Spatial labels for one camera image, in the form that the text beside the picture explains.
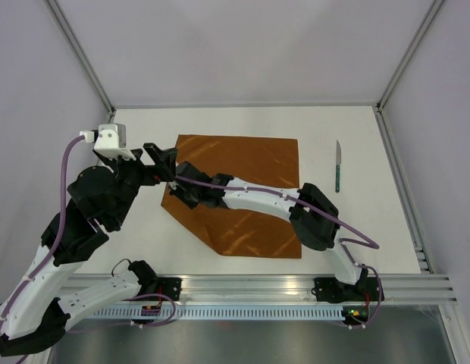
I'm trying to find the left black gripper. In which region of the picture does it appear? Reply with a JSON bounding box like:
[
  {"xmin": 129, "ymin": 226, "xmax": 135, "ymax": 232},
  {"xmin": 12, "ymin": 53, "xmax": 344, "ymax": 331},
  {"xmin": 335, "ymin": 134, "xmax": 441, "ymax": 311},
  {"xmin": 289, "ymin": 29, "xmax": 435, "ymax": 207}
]
[{"xmin": 102, "ymin": 142, "xmax": 178, "ymax": 227}]

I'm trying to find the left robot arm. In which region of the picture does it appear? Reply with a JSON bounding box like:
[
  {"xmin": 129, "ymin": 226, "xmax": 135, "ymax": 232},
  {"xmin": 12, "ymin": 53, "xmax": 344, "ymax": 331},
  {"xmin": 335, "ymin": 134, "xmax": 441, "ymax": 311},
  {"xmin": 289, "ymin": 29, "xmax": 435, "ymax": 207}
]
[{"xmin": 0, "ymin": 143, "xmax": 180, "ymax": 357}]

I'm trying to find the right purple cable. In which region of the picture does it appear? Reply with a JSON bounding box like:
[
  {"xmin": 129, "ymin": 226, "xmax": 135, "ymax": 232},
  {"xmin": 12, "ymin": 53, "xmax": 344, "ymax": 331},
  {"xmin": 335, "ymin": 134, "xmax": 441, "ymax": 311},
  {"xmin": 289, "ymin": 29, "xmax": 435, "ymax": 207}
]
[{"xmin": 174, "ymin": 174, "xmax": 384, "ymax": 330}]

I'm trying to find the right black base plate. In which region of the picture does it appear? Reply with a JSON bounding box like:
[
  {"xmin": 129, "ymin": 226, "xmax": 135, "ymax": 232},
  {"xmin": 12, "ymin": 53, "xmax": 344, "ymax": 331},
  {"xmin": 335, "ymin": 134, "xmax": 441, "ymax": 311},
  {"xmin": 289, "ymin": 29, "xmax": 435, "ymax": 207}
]
[{"xmin": 311, "ymin": 278, "xmax": 346, "ymax": 303}]

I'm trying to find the brown satin napkin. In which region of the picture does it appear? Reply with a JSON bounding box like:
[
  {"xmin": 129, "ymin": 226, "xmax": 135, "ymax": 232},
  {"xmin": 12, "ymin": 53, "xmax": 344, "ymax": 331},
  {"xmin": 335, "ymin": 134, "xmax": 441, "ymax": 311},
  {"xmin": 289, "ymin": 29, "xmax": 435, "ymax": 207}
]
[{"xmin": 161, "ymin": 134, "xmax": 302, "ymax": 259}]

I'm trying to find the right aluminium frame post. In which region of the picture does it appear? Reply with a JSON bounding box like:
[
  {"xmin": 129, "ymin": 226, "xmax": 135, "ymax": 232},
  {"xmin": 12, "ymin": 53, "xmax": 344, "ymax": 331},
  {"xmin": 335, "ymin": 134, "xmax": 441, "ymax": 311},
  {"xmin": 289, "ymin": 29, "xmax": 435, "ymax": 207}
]
[{"xmin": 375, "ymin": 0, "xmax": 448, "ymax": 111}]

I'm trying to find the left aluminium frame post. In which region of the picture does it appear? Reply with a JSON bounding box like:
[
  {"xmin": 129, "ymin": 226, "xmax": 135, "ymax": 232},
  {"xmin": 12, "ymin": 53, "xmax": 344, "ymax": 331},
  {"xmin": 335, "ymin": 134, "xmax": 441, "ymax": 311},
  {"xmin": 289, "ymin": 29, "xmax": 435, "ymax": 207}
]
[{"xmin": 43, "ymin": 0, "xmax": 115, "ymax": 116}]

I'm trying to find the aluminium mounting rail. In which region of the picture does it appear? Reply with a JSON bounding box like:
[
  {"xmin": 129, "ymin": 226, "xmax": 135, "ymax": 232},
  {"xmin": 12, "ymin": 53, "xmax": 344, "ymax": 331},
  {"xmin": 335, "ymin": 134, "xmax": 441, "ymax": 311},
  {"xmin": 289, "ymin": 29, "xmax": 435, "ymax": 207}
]
[{"xmin": 64, "ymin": 275, "xmax": 458, "ymax": 306}]

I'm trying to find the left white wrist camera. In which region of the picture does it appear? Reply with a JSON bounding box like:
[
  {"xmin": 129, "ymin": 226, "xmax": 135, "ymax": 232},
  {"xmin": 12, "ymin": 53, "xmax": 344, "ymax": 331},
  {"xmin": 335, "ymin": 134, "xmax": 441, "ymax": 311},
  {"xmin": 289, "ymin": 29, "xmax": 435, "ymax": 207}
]
[{"xmin": 79, "ymin": 123, "xmax": 133, "ymax": 159}]

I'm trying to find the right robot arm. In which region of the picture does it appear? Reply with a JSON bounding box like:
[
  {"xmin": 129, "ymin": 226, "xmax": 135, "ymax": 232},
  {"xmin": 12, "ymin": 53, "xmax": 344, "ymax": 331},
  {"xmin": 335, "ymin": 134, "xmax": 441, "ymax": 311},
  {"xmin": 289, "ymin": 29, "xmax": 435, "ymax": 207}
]
[{"xmin": 170, "ymin": 162, "xmax": 376, "ymax": 303}]

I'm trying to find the aluminium frame post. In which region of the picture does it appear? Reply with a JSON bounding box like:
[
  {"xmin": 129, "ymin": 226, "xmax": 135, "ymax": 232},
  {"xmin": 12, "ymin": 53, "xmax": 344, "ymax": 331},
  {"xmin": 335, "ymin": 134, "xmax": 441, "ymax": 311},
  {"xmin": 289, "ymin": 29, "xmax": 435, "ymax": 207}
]
[
  {"xmin": 43, "ymin": 0, "xmax": 115, "ymax": 116},
  {"xmin": 375, "ymin": 0, "xmax": 448, "ymax": 111}
]

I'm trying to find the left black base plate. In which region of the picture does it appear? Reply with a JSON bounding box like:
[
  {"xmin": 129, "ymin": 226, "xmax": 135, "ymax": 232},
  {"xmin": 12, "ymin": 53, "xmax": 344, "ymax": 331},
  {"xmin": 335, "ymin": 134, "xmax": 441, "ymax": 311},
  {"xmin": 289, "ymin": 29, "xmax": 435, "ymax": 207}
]
[{"xmin": 155, "ymin": 277, "xmax": 182, "ymax": 302}]

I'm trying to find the white slotted cable duct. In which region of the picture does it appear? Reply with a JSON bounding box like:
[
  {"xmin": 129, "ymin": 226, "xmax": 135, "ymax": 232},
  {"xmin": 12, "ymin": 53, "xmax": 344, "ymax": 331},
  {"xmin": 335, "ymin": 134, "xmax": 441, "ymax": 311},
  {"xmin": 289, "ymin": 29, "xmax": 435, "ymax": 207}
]
[{"xmin": 90, "ymin": 305, "xmax": 343, "ymax": 321}]

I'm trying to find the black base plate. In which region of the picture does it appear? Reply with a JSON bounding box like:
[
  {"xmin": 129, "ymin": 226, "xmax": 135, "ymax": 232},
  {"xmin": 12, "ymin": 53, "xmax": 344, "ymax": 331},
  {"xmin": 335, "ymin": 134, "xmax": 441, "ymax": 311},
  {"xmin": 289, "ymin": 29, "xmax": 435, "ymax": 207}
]
[
  {"xmin": 311, "ymin": 278, "xmax": 346, "ymax": 303},
  {"xmin": 155, "ymin": 277, "xmax": 182, "ymax": 302}
]

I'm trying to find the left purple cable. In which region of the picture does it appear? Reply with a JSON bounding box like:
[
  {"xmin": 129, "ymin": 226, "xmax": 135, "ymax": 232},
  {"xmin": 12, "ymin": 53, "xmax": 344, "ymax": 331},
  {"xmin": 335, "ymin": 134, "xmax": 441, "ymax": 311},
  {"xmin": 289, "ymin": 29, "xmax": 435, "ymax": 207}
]
[{"xmin": 0, "ymin": 136, "xmax": 177, "ymax": 342}]

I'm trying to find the purple cable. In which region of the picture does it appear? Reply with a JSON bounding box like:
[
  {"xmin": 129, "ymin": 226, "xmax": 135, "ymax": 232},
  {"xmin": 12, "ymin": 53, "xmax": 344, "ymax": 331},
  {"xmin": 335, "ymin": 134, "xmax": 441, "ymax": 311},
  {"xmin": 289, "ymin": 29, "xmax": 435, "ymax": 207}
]
[
  {"xmin": 0, "ymin": 136, "xmax": 177, "ymax": 342},
  {"xmin": 174, "ymin": 174, "xmax": 384, "ymax": 330}
]

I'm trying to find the green handled knife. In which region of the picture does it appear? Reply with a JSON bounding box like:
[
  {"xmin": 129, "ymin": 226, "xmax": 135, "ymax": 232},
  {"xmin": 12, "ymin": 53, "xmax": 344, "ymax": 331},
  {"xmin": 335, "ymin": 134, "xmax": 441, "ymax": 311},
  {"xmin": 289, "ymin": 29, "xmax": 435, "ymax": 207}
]
[{"xmin": 335, "ymin": 140, "xmax": 342, "ymax": 193}]

